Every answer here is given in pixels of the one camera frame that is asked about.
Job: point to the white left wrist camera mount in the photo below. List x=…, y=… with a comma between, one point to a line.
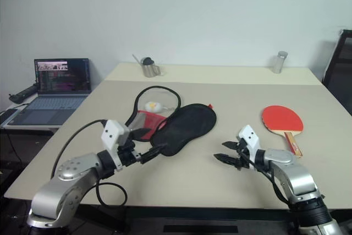
x=112, y=131

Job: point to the glass jar with metal lid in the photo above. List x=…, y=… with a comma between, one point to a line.
x=279, y=64

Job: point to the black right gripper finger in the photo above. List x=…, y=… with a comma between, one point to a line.
x=231, y=146
x=226, y=159

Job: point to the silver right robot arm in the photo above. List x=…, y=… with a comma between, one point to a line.
x=297, y=174

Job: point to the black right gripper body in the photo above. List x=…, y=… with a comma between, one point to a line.
x=242, y=158

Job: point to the open grey laptop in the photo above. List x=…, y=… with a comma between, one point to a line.
x=55, y=105

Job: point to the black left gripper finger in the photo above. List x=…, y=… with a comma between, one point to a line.
x=152, y=152
x=139, y=133

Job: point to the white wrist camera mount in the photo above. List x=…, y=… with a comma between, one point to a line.
x=248, y=134
x=112, y=131

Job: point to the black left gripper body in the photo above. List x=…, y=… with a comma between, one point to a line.
x=127, y=158

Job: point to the white ball with yellow print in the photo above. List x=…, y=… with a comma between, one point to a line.
x=152, y=106

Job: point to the red fabric pouch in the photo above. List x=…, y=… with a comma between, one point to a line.
x=187, y=125

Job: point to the red ping pong paddle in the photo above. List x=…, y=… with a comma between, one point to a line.
x=280, y=118

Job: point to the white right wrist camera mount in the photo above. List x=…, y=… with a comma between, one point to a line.
x=248, y=134

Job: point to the thin metal stick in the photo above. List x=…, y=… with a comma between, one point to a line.
x=136, y=59

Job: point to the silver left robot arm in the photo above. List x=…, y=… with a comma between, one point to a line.
x=68, y=188

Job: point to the black object in cup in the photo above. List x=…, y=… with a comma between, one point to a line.
x=148, y=61

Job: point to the black office chair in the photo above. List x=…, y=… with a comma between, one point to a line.
x=341, y=81

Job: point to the long black device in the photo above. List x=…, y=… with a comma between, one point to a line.
x=23, y=94

